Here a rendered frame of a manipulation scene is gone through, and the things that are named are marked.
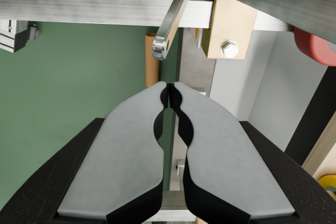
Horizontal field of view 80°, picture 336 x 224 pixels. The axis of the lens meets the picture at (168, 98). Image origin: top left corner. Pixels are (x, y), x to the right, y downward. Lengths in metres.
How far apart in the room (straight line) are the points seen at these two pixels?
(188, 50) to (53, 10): 0.26
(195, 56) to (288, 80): 0.21
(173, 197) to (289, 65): 0.37
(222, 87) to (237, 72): 0.06
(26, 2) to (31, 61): 1.13
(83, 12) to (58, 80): 1.15
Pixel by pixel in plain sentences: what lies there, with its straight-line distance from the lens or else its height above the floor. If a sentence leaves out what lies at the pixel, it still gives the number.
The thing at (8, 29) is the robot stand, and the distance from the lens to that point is 1.11.
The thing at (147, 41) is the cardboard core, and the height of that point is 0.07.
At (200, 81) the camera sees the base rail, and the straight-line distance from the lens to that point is 0.47.
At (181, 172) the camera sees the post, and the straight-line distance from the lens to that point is 0.61.
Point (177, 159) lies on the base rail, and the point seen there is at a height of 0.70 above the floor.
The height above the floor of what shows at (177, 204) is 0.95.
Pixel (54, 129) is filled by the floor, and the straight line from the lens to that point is 1.67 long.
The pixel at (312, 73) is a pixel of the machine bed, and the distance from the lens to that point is 0.46.
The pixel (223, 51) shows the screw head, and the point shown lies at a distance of 0.26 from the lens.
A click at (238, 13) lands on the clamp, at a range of 0.26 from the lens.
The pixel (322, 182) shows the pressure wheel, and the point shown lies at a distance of 0.45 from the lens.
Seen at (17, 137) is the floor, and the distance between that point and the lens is 1.86.
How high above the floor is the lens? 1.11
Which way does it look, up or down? 57 degrees down
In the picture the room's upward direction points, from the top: 177 degrees clockwise
